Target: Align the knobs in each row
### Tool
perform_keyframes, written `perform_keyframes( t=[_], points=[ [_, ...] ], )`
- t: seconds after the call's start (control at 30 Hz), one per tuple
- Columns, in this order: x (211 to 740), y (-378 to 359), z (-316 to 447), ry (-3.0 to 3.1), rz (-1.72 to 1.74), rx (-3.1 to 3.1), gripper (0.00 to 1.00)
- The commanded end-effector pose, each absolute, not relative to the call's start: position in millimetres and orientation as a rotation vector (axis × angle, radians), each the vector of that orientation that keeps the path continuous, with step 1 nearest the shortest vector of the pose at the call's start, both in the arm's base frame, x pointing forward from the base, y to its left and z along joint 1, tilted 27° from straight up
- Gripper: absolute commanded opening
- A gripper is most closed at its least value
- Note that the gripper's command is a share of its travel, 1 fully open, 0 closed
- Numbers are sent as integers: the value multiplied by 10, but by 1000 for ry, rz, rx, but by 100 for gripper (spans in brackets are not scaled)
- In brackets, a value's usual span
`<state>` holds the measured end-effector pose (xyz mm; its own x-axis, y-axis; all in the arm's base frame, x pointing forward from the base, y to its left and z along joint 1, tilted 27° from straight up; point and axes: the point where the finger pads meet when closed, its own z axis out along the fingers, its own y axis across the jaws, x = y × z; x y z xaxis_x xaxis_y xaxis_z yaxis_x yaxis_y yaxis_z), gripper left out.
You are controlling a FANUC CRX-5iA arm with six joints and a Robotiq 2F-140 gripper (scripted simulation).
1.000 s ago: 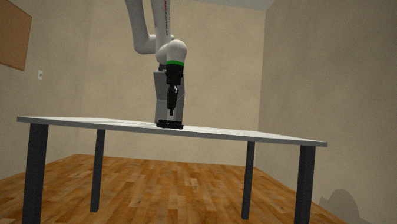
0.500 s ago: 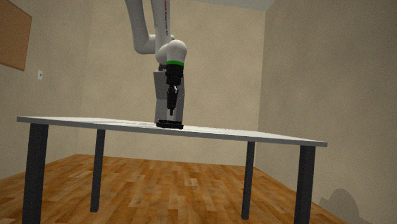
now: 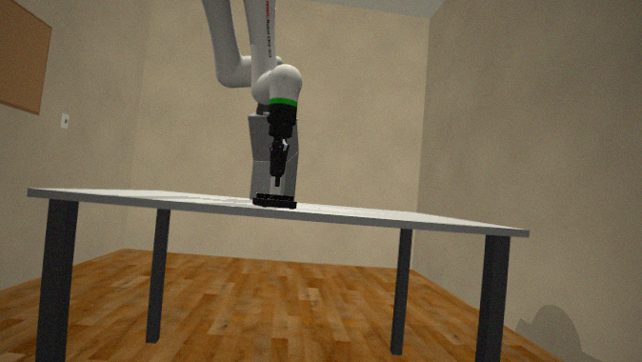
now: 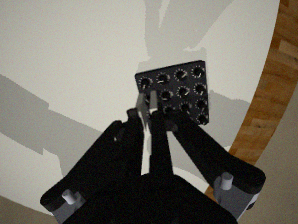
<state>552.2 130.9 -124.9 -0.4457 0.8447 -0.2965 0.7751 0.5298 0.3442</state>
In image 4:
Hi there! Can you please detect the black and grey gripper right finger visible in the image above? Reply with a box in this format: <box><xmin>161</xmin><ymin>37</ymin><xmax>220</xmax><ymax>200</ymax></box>
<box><xmin>147</xmin><ymin>90</ymin><xmax>266</xmax><ymax>224</ymax></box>

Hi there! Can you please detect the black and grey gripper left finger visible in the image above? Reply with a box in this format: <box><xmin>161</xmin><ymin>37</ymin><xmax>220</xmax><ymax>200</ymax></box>
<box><xmin>40</xmin><ymin>93</ymin><xmax>147</xmax><ymax>224</ymax></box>

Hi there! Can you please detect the black knob box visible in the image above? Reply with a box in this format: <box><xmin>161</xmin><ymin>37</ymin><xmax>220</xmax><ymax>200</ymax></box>
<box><xmin>134</xmin><ymin>60</ymin><xmax>209</xmax><ymax>134</ymax></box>

